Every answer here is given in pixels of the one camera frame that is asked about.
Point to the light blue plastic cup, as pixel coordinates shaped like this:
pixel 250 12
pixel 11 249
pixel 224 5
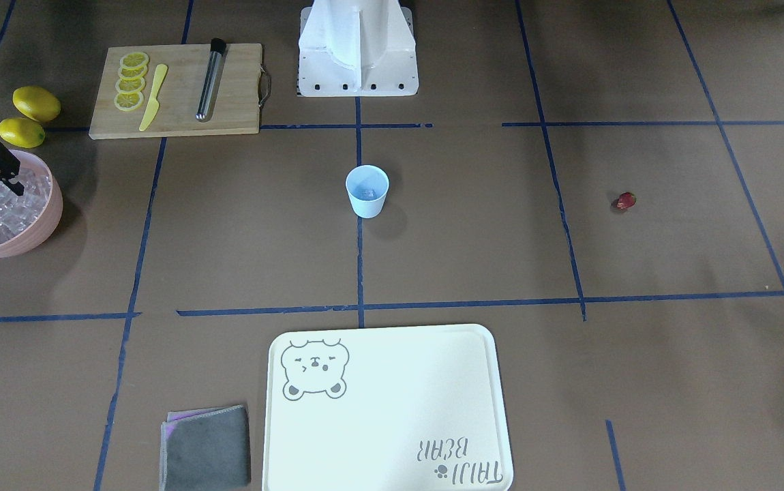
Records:
pixel 369 176

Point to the pink bowl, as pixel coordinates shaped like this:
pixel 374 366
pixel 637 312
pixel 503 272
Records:
pixel 49 218

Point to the yellow lemon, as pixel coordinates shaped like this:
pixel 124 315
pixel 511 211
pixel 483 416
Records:
pixel 22 132
pixel 36 103

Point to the lemon slice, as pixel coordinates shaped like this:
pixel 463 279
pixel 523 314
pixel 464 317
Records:
pixel 130 85
pixel 126 73
pixel 128 102
pixel 134 61

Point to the yellow plastic knife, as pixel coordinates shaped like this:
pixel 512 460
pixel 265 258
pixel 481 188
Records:
pixel 153 104

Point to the wooden cutting board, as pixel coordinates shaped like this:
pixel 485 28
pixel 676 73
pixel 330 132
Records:
pixel 235 110

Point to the red strawberry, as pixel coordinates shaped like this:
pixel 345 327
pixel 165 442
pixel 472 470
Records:
pixel 625 201

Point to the steel muddler black tip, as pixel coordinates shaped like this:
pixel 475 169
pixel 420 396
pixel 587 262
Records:
pixel 217 51

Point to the grey folded cloth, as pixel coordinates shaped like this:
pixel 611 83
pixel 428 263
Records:
pixel 205 449

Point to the cream bear tray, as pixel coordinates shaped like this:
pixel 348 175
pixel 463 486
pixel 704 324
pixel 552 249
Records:
pixel 386 408

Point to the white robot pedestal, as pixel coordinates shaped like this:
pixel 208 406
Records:
pixel 357 49

